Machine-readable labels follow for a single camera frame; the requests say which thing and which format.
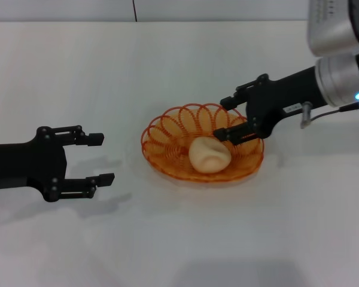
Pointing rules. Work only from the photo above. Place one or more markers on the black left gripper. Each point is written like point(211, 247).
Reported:
point(24, 164)

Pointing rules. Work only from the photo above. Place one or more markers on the orange woven plastic basket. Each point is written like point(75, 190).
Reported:
point(167, 161)

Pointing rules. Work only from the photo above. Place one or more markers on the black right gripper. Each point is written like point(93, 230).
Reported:
point(281, 95)

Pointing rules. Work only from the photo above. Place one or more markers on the pale beige steamed bun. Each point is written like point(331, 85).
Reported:
point(208, 157)

